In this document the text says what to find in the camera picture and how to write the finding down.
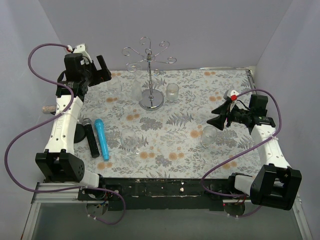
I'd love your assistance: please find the blue microphone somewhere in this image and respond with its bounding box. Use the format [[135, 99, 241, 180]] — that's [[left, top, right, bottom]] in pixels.
[[94, 119, 110, 161]]

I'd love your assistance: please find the short glass front right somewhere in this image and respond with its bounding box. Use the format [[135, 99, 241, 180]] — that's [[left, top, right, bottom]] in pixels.
[[200, 125, 217, 147]]

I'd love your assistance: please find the clear wine glass back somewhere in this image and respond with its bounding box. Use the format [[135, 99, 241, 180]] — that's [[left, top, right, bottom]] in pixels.
[[106, 76, 123, 97]]

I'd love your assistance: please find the floral table cloth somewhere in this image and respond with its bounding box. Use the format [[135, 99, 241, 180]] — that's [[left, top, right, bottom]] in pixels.
[[74, 69, 262, 179]]

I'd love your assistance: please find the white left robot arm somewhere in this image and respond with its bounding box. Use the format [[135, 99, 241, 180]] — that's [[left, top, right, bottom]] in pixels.
[[35, 52, 112, 200]]

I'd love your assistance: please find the ribbed stemmed wine glass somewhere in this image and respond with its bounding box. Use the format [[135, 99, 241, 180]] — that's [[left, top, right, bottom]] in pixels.
[[126, 63, 143, 102]]

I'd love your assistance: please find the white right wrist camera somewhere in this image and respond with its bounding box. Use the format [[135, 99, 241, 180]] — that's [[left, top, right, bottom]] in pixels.
[[223, 89, 239, 107]]

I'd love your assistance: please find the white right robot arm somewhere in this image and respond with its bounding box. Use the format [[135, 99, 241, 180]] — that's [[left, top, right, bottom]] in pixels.
[[207, 90, 302, 211]]

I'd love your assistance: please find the clear wine glass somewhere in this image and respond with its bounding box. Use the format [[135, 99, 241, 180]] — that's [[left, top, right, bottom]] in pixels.
[[120, 127, 140, 158], [92, 100, 106, 115], [106, 76, 123, 97]]

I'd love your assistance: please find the black base frame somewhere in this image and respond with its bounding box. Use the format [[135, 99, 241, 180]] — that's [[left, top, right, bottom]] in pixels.
[[77, 177, 240, 211]]

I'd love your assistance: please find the ribbed short glass near rack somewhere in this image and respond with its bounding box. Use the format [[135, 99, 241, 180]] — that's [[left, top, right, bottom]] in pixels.
[[166, 83, 179, 102]]

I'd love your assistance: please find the clear wine glass front centre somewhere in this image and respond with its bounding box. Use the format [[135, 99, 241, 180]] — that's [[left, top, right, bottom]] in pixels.
[[120, 127, 140, 158]]

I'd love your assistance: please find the chrome wine glass rack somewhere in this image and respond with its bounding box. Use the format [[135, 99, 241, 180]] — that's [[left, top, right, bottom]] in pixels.
[[121, 36, 177, 111]]

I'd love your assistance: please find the glitter silver microphone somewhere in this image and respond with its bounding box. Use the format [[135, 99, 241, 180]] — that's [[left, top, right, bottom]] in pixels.
[[42, 105, 57, 115]]

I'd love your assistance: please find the clear wine glass left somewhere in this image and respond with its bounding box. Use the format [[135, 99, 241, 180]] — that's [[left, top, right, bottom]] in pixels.
[[92, 100, 106, 115]]

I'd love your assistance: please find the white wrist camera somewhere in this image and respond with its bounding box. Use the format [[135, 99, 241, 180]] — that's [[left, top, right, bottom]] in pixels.
[[223, 89, 239, 107], [67, 43, 90, 58]]

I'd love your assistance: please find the black microphone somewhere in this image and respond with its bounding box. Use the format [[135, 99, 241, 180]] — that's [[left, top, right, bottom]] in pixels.
[[82, 118, 100, 158]]

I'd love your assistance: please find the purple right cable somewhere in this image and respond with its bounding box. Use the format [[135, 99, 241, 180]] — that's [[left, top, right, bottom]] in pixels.
[[200, 88, 282, 218]]

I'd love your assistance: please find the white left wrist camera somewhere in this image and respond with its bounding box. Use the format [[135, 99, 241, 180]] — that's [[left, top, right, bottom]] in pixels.
[[67, 43, 90, 58]]

